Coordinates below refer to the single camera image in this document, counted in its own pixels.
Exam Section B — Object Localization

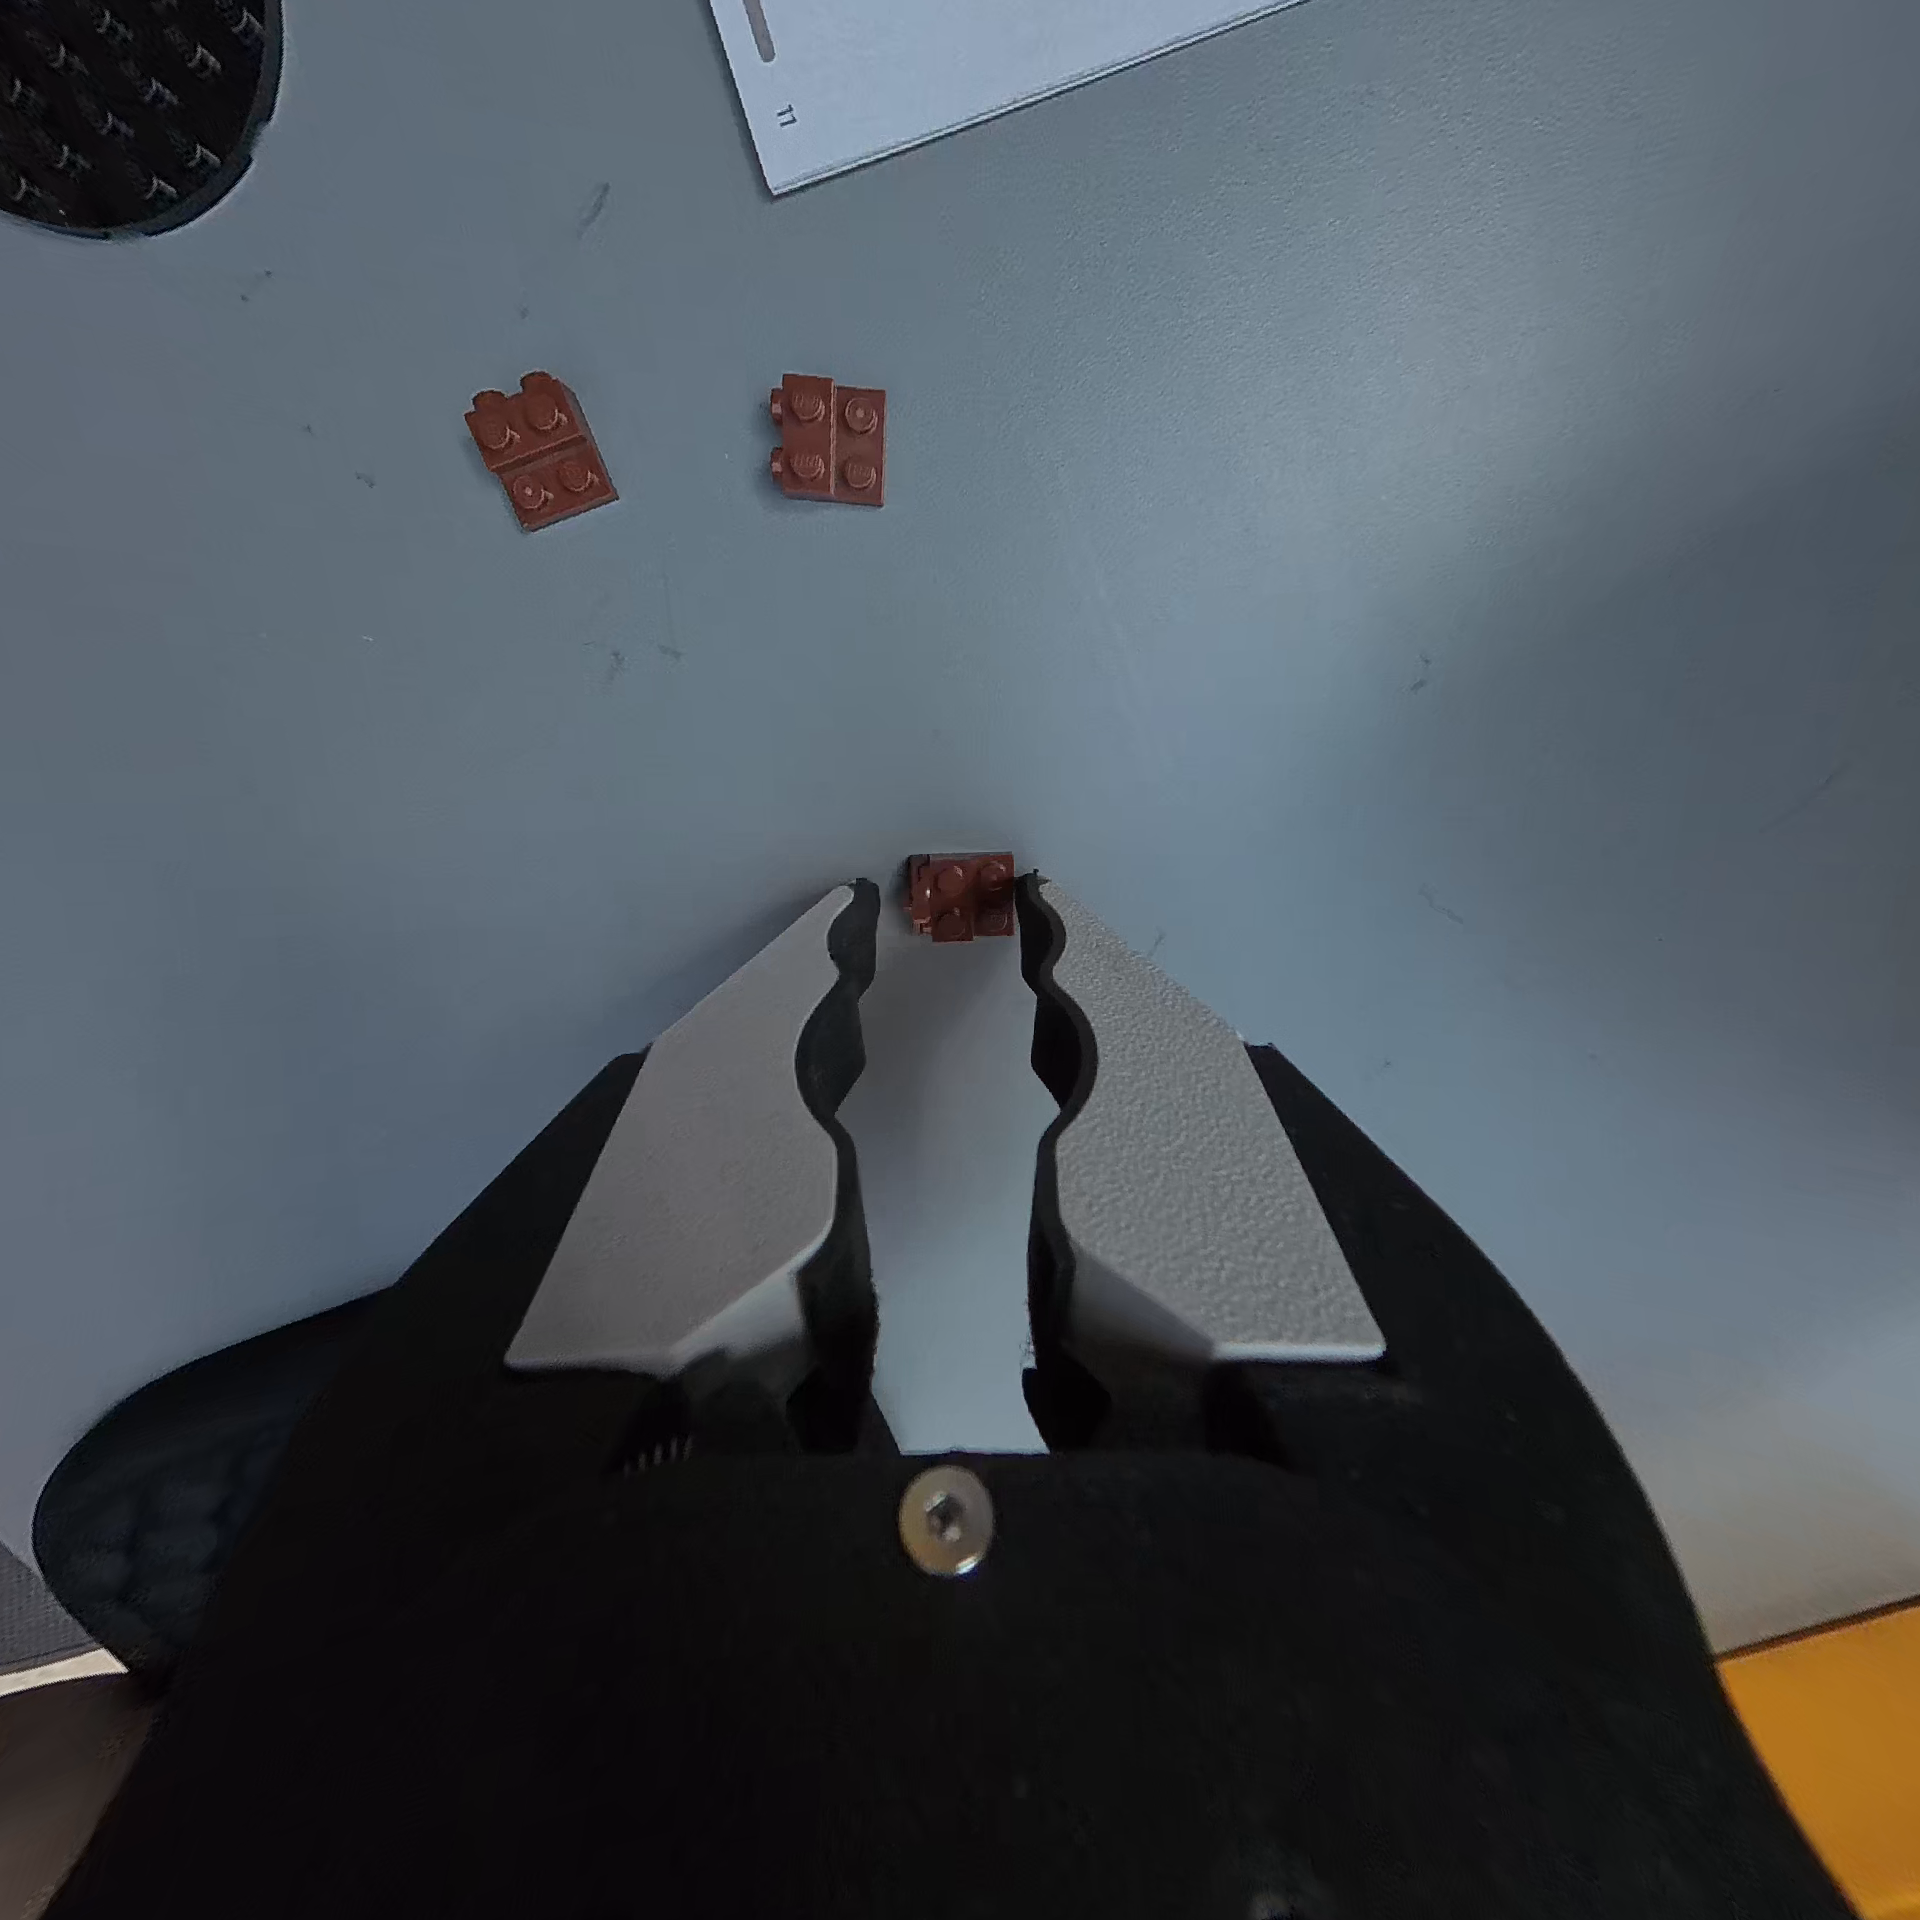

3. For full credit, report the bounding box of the black carbon-pattern round object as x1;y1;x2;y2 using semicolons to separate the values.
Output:
0;0;287;242

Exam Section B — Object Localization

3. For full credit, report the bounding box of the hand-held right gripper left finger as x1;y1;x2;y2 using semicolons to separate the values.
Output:
505;879;883;1453

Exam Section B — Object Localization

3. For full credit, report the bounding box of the white printed paper sheet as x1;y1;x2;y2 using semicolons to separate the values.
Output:
705;0;1322;199

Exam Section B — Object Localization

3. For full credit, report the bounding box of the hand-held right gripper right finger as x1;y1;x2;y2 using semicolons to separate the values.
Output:
1017;873;1387;1453

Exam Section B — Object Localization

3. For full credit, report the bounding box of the brown toy brick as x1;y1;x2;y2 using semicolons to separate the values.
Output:
462;369;620;533
765;372;890;508
903;849;1020;944

